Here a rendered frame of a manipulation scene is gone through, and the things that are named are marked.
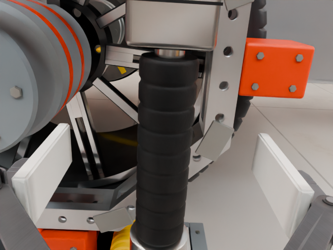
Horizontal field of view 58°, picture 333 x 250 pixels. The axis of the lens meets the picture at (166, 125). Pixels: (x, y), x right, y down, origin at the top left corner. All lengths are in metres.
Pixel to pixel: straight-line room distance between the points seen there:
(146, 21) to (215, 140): 0.29
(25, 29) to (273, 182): 0.24
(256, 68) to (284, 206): 0.26
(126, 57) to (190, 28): 0.34
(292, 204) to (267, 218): 1.42
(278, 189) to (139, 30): 0.12
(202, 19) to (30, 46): 0.17
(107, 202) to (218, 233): 0.97
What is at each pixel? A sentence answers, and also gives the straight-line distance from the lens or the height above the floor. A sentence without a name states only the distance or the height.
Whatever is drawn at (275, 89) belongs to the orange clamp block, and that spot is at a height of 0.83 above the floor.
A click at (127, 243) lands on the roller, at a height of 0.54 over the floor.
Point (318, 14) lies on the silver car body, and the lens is 0.90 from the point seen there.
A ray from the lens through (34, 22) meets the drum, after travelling 0.32.
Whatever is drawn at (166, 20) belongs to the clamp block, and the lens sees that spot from 0.17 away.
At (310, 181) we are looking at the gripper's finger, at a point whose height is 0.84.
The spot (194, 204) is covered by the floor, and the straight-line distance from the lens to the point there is 1.57.
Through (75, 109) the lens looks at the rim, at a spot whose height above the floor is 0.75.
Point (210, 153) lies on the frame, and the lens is 0.44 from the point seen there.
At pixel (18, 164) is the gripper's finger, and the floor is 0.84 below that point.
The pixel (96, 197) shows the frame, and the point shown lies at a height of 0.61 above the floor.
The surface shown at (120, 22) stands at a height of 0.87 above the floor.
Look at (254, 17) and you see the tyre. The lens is 0.49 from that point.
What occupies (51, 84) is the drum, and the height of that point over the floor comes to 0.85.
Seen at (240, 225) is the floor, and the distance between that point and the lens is 1.50.
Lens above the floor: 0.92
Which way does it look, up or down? 22 degrees down
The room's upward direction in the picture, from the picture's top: 3 degrees clockwise
